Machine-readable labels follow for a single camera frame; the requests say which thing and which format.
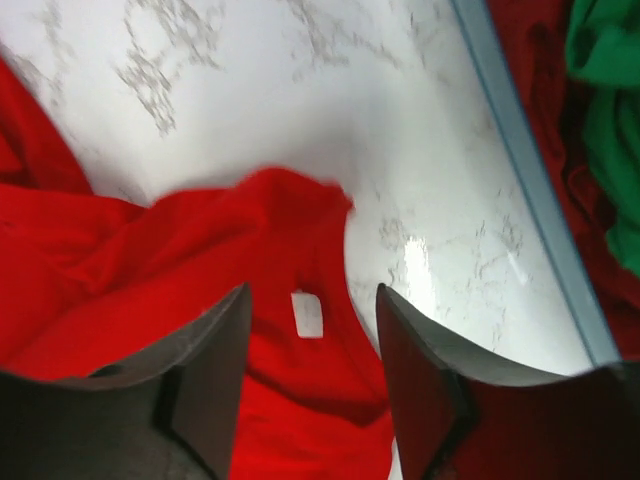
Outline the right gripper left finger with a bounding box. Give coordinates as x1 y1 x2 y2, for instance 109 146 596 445
1 285 251 479

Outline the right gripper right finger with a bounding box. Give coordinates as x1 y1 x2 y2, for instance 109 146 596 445
376 285 639 479

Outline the red t shirt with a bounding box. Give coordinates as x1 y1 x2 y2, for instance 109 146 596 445
1 66 393 479
489 1 639 360

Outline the blue plastic basin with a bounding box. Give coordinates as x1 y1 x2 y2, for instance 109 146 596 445
452 1 622 367

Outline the red t shirt in basin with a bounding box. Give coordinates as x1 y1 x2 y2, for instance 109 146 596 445
489 1 639 360

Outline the green t shirt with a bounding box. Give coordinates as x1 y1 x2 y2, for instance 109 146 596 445
565 1 639 274

